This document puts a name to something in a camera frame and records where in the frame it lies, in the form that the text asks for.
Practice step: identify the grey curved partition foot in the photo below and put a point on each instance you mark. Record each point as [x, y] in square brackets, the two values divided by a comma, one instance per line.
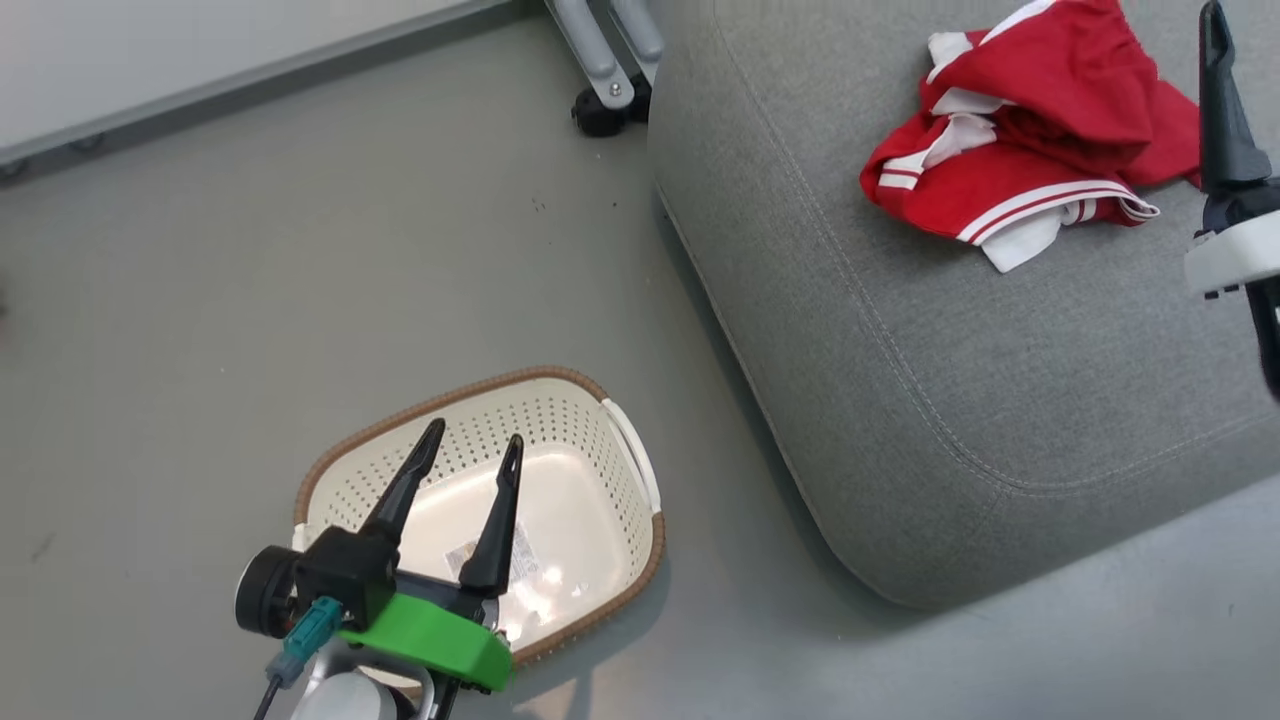
[640, 25]
[595, 50]

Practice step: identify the white sticker label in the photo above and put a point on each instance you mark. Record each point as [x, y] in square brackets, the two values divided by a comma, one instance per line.
[525, 560]

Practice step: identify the grey fabric sofa cushion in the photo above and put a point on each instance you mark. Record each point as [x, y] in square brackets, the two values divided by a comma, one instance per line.
[1000, 400]

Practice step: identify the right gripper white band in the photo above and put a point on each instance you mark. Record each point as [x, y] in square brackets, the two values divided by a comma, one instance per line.
[1240, 245]

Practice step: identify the red and white garment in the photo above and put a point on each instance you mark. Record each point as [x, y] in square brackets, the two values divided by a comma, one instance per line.
[1040, 90]

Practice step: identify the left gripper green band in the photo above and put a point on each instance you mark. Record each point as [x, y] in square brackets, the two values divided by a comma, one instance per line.
[430, 630]

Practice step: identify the white perforated laundry basket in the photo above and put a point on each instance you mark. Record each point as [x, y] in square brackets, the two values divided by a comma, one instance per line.
[580, 480]

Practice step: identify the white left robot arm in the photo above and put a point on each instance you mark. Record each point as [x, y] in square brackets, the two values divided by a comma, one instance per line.
[345, 700]

